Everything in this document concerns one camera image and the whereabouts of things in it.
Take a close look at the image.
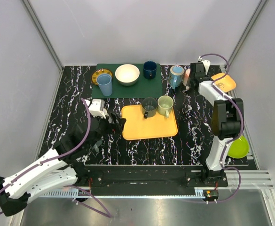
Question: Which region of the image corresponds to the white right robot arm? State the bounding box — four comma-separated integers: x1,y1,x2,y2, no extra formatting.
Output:
189,62,244,187

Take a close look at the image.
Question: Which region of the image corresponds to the dark green placemat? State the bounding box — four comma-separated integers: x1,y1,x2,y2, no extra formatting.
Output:
92,64,163,99

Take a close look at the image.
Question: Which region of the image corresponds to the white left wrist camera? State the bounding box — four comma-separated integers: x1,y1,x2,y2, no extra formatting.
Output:
84,99,108,119

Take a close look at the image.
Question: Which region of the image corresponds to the grey-blue mug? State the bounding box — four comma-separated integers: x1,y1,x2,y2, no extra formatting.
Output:
90,136,103,153

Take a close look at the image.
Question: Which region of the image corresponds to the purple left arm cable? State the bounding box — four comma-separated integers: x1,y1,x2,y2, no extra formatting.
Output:
0,97,112,218

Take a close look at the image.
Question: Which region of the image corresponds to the light blue plastic cup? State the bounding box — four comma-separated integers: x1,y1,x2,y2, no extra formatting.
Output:
96,73,112,97

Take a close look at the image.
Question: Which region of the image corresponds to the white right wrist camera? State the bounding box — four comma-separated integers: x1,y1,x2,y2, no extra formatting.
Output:
198,56,211,73

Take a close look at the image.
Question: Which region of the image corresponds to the blue and beige mug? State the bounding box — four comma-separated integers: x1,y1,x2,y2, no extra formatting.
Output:
168,65,185,89

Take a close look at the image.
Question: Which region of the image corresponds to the cream ceramic bowl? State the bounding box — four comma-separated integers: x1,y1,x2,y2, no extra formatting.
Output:
115,64,140,86

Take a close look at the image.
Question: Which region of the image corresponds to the orange plastic tray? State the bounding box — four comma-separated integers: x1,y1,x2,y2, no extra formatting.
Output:
121,105,178,141

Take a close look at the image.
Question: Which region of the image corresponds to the yellow patterned saucer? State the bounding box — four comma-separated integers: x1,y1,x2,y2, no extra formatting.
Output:
91,68,113,86

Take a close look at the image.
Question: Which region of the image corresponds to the lime green plate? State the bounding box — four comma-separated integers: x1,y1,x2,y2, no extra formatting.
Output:
228,135,250,159

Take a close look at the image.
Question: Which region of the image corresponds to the yellow square dish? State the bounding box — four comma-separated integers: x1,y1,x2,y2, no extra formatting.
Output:
211,73,236,93

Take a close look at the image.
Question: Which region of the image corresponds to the pink mug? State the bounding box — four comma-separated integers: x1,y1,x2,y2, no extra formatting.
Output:
182,68,190,90

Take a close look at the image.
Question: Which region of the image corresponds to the dark grey mug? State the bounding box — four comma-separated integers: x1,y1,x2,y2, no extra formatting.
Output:
141,97,158,119

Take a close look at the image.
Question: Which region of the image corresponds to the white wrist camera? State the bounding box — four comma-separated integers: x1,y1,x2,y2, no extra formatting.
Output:
84,99,108,119
198,56,211,73

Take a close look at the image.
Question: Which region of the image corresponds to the sage green mug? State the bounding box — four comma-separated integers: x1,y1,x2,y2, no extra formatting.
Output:
157,95,173,118

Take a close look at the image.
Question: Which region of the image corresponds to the navy blue mug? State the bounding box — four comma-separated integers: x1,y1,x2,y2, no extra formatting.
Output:
143,61,157,80

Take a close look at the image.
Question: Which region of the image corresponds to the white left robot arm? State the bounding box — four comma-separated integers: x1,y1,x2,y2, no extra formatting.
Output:
0,113,126,217

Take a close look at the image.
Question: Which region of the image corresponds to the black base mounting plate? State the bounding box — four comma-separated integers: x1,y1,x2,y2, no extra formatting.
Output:
75,165,228,196

